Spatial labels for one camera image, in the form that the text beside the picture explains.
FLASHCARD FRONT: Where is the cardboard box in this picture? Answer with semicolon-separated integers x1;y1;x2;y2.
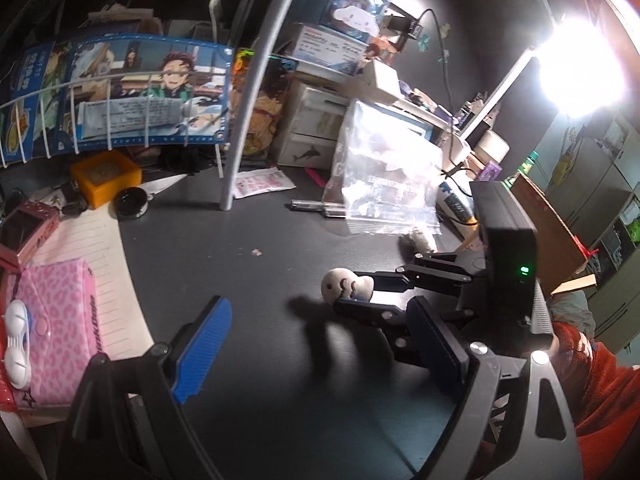
462;172;598;296

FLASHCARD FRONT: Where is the anime card pack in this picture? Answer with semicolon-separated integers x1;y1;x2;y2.
0;32;233;166

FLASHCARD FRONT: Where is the white wire rack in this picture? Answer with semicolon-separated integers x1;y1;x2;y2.
0;0;316;211

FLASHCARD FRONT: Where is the brown anime art standee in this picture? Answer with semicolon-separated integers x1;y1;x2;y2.
232;50;301;161

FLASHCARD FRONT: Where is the clear plastic bag bow print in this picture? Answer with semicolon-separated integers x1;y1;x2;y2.
322;100;443;236

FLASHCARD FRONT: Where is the pink camera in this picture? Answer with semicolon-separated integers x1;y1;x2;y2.
0;200;61;271

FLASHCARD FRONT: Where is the silver pen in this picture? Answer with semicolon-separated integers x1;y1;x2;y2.
290;199;351;218

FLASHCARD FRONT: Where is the small white ghost figure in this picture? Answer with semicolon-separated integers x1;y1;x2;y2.
321;267;375;306

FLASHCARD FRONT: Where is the orange box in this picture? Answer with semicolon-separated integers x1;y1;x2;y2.
69;152;143;209

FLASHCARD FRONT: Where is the white contact lens case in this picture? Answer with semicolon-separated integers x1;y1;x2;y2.
0;299;36;391

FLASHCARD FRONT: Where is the blue character box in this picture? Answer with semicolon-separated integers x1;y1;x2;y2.
310;0;396;43

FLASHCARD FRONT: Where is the white labelled box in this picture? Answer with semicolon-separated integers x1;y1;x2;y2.
287;22;373;78

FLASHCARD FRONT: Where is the black round tin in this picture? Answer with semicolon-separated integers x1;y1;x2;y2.
114;187;150;221

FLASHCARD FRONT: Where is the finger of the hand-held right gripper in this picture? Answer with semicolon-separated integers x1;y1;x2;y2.
370;251;488;297
334;297;437;367

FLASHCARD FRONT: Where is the white drawer unit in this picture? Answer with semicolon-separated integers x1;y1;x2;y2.
272;82;351;168

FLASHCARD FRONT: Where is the lined notebook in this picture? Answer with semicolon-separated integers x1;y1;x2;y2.
20;175;186;361

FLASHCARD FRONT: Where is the pink leopard pouch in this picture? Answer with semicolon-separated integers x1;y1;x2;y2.
0;257;98;411

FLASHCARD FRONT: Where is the green bottle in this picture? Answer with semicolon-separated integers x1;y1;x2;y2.
505;152;538;186

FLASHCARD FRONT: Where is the white desk lamp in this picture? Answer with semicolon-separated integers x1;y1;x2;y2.
440;15;631;171

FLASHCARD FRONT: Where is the white cylinder bottle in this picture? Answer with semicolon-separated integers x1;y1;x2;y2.
472;132;511;161

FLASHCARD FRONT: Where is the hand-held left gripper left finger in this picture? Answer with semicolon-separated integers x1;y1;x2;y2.
60;296;233;480

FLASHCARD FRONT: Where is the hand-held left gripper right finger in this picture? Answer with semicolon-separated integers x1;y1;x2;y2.
406;296;586;480

